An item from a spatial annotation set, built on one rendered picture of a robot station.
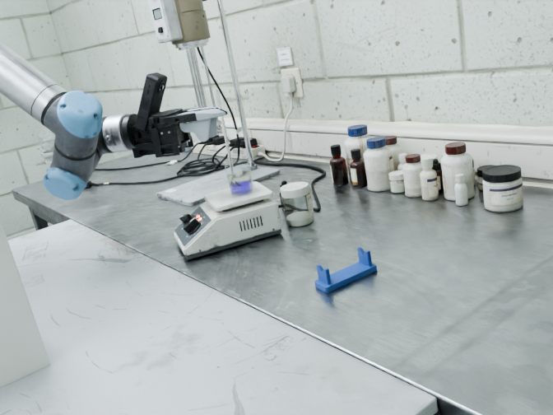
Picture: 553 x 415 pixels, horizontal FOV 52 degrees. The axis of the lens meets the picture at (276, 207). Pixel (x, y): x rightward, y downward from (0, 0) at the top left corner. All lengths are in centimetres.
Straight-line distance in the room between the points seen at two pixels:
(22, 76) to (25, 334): 48
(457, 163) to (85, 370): 76
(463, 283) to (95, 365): 53
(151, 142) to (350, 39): 62
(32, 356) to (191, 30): 93
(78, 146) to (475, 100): 82
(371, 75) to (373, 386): 98
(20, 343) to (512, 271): 69
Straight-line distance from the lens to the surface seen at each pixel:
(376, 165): 129
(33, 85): 111
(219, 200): 113
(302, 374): 70
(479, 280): 87
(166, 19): 150
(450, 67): 134
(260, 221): 111
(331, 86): 161
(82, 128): 106
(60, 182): 115
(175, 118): 111
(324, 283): 88
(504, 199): 111
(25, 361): 88
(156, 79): 114
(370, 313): 80
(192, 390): 72
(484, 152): 128
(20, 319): 86
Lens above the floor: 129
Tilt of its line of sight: 17 degrees down
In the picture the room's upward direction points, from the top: 11 degrees counter-clockwise
